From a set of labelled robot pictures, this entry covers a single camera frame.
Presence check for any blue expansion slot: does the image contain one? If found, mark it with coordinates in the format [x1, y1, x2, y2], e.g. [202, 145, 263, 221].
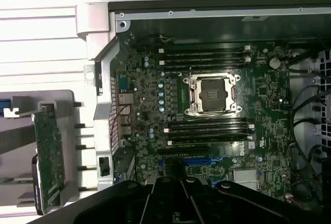
[183, 157, 217, 166]

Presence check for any black expansion slot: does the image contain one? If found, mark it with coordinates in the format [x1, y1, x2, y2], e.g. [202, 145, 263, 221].
[157, 145, 210, 155]

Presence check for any open dark PC case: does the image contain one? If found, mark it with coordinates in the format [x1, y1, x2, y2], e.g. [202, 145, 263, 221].
[76, 0, 331, 224]

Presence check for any metal CPU socket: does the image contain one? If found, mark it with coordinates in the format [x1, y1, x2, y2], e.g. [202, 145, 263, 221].
[182, 71, 244, 118]

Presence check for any green Dell motherboard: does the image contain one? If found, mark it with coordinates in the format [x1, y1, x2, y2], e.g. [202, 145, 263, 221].
[113, 34, 294, 205]

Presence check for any silver coin battery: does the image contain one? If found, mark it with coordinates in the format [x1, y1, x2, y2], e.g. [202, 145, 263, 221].
[268, 57, 281, 69]

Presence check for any grey printed parts rack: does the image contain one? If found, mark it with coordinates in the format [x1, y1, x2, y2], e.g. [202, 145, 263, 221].
[0, 89, 77, 218]

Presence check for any black internal cable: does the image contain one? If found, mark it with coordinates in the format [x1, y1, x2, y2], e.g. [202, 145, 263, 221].
[289, 84, 331, 142]

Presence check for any silver finned heat sink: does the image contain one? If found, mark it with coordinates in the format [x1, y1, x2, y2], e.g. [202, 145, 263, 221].
[232, 169, 259, 191]

